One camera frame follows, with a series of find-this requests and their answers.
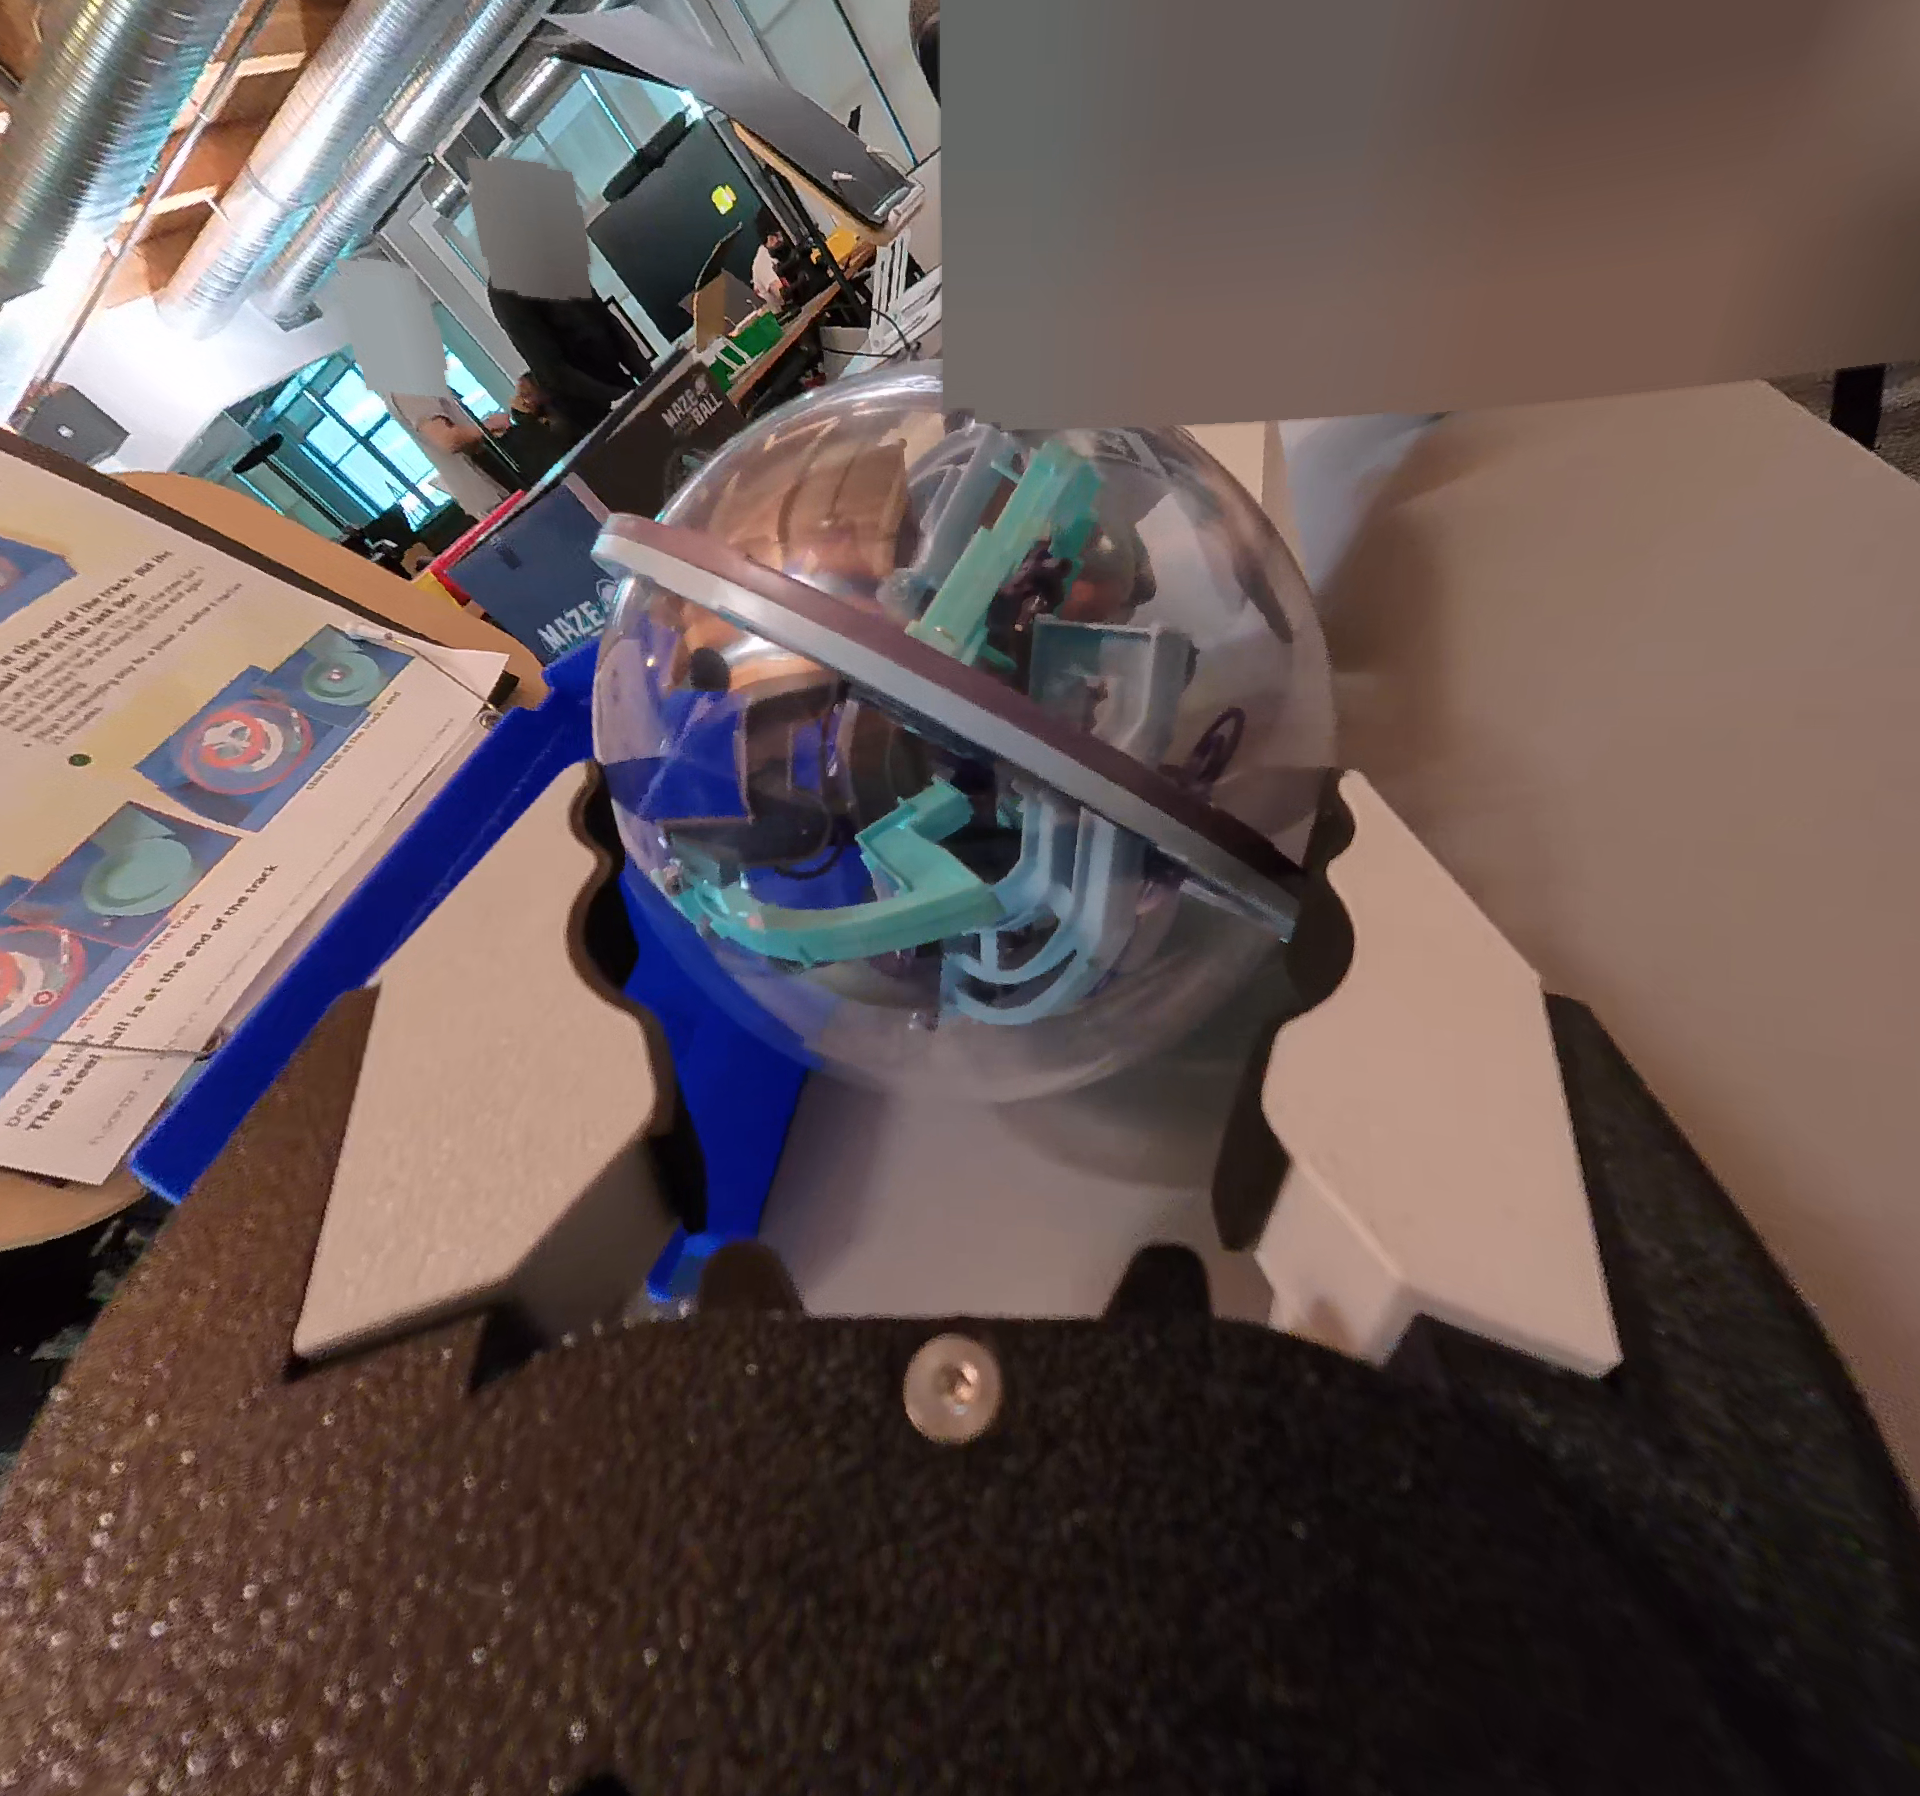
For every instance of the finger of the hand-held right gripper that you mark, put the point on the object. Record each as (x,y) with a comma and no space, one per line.
(1329,491)

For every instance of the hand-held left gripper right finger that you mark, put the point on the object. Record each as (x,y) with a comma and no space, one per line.
(1440,1136)

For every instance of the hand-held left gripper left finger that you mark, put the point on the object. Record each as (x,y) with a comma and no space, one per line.
(480,1122)

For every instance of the clear plastic maze ball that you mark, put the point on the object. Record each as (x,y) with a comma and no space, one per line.
(929,715)

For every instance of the blue plastic bin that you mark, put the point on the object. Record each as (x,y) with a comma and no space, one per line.
(449,807)

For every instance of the dark printed cardboard box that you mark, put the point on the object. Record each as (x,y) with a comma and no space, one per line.
(540,567)

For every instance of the instruction sheet on board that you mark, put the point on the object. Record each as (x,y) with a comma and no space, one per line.
(345,551)

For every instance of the printed instruction sheet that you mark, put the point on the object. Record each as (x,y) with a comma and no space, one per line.
(179,597)

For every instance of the large black screen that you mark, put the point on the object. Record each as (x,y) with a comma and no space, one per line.
(676,222)

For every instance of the narrow silver ventilation duct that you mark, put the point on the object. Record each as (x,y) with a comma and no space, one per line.
(420,71)

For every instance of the wide silver ventilation duct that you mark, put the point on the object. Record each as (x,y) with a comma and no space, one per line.
(105,57)

